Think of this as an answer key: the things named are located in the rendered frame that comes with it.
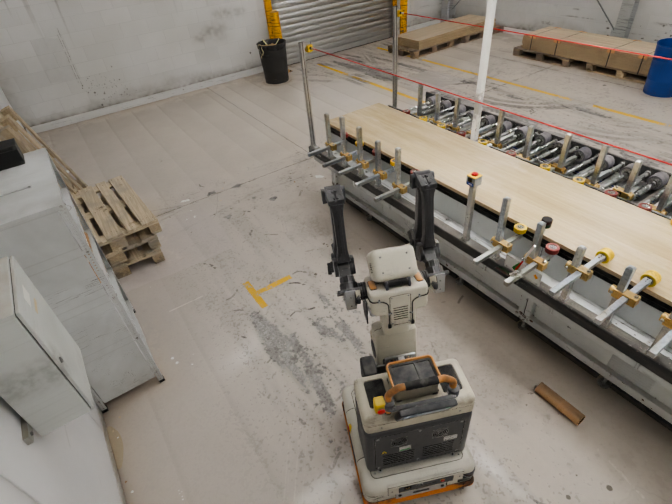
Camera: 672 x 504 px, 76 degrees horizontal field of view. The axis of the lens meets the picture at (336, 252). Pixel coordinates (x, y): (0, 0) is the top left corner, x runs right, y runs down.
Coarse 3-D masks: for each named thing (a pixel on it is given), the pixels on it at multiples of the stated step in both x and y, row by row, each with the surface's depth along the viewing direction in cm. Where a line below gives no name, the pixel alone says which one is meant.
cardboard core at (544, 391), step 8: (544, 384) 282; (536, 392) 283; (544, 392) 278; (552, 392) 276; (552, 400) 274; (560, 400) 272; (560, 408) 270; (568, 408) 267; (568, 416) 267; (576, 416) 263; (584, 416) 263; (576, 424) 264
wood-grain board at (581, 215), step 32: (352, 128) 421; (384, 128) 415; (416, 128) 409; (416, 160) 360; (448, 160) 356; (480, 160) 352; (512, 160) 347; (480, 192) 315; (512, 192) 311; (544, 192) 308; (576, 192) 305; (576, 224) 277; (608, 224) 274; (640, 224) 271; (640, 256) 249
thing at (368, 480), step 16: (352, 400) 261; (352, 416) 253; (352, 432) 247; (352, 448) 250; (464, 448) 233; (416, 464) 229; (432, 464) 228; (448, 464) 227; (464, 464) 227; (368, 480) 224; (384, 480) 224; (400, 480) 224; (464, 480) 233; (368, 496) 225; (384, 496) 227; (400, 496) 230; (416, 496) 233
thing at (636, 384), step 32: (352, 160) 430; (384, 160) 384; (352, 192) 464; (448, 192) 331; (384, 224) 434; (480, 224) 316; (512, 224) 290; (448, 256) 369; (480, 288) 346; (512, 288) 320; (576, 288) 268; (608, 288) 250; (544, 320) 307; (640, 320) 241; (576, 352) 290; (608, 352) 272; (640, 384) 262
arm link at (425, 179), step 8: (416, 176) 199; (424, 176) 199; (432, 176) 198; (416, 184) 201; (424, 184) 195; (432, 184) 195; (424, 192) 196; (432, 192) 197; (424, 200) 199; (432, 200) 199; (424, 208) 201; (432, 208) 201; (424, 216) 203; (432, 216) 203; (424, 224) 205; (432, 224) 205; (424, 232) 208; (432, 232) 207; (424, 240) 209; (432, 240) 209; (416, 248) 216
